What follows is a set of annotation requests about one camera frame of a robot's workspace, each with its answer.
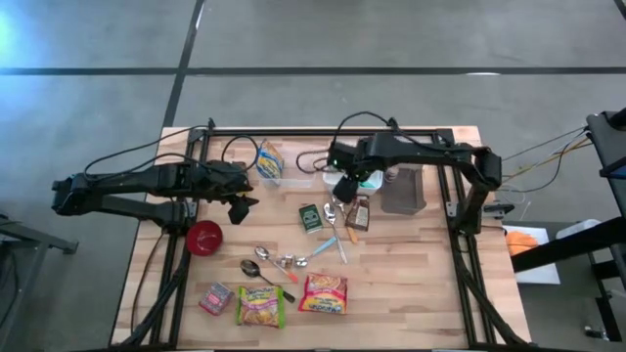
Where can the orange Maruchan ramen packet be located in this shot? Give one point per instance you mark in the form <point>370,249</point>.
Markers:
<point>260,307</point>

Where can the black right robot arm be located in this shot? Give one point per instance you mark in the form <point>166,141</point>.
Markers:
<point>430,154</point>

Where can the black aluminium rig frame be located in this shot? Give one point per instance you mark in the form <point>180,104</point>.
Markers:
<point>318,132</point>

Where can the grey metal stand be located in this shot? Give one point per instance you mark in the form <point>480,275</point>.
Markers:
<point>29,234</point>

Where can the brown snack packet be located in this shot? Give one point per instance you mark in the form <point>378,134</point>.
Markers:
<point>359,215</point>

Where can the large silver spoon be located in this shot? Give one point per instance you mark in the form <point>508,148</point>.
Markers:
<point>329,211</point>

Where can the black spoon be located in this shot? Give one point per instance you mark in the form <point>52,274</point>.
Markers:
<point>249,268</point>

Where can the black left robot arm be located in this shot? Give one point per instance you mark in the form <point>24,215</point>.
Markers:
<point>122,183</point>

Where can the pale lid small jar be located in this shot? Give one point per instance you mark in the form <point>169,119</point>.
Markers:
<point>391,173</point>

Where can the green pepper tin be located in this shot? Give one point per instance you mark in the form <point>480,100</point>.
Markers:
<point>310,218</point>

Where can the small glass spice jar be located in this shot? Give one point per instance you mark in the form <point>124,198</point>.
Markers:
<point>286,261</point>

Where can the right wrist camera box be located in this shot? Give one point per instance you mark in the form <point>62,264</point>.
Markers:
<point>336,155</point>

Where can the orange object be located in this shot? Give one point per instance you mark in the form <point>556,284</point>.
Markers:
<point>521,242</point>

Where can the white sheet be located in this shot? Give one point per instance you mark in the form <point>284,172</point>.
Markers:
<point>538,271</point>

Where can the red and black bowl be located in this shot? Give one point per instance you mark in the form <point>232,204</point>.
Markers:
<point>204,238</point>

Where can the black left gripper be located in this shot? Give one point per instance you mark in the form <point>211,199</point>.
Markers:
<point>225,181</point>

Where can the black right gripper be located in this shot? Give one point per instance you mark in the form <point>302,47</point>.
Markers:
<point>361,161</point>

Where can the red ramen packet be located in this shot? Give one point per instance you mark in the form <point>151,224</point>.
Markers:
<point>323,293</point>

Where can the white container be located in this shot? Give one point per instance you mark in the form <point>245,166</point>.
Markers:
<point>577,229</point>

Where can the grey plastic bin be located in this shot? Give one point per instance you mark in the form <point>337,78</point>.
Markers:
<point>403,193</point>

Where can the black neighbouring rig table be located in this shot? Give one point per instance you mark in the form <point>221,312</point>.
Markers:
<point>606,146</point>

